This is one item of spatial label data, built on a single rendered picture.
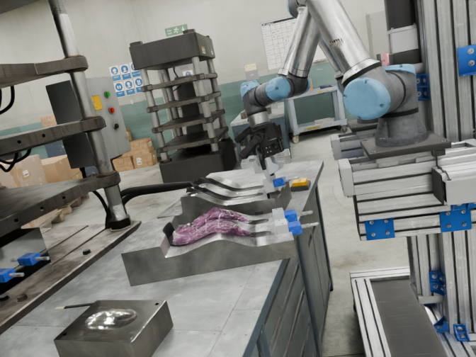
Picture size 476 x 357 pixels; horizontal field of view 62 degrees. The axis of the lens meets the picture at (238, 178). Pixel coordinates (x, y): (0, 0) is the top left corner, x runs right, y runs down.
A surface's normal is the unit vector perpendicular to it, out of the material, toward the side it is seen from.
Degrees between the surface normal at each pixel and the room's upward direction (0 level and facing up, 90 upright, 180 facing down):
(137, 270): 90
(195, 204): 90
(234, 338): 0
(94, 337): 0
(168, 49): 90
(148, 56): 90
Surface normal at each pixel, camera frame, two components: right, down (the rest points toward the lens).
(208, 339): -0.20, -0.95
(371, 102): -0.65, 0.42
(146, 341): 0.93, -0.11
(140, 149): -0.18, 0.24
